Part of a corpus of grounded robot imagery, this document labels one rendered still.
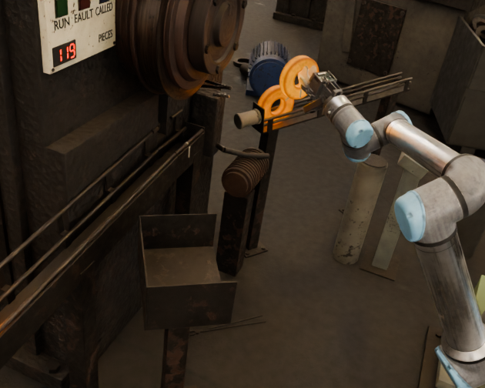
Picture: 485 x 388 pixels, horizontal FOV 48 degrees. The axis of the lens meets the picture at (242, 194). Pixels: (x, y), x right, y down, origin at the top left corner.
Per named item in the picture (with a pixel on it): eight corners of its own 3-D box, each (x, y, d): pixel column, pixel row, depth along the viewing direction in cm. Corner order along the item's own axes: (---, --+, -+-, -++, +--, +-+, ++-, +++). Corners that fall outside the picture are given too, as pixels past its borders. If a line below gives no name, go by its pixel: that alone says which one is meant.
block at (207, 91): (185, 151, 201) (190, 91, 187) (195, 142, 207) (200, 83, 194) (211, 159, 198) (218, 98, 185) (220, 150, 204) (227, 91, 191)
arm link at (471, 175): (506, 162, 126) (396, 102, 188) (457, 185, 126) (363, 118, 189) (518, 203, 130) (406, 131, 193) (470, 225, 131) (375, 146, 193)
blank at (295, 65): (280, 59, 188) (286, 62, 186) (316, 51, 195) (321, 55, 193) (277, 100, 197) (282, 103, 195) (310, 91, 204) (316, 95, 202)
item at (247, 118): (233, 125, 207) (233, 111, 203) (252, 119, 211) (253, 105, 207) (241, 132, 203) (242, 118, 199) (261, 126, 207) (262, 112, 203)
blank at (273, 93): (265, 128, 216) (271, 132, 214) (250, 104, 204) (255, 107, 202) (294, 102, 217) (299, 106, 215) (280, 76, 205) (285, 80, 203)
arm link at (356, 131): (352, 155, 179) (349, 139, 170) (331, 129, 185) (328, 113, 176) (376, 139, 179) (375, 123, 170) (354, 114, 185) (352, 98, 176)
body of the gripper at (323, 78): (328, 68, 187) (348, 91, 181) (319, 88, 193) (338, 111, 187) (311, 71, 183) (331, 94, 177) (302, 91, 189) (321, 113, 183)
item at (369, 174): (329, 259, 248) (356, 162, 219) (335, 245, 257) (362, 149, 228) (354, 268, 245) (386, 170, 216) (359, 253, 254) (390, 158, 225)
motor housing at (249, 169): (208, 272, 230) (221, 165, 201) (228, 243, 248) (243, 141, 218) (235, 282, 227) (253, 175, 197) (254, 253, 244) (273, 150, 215)
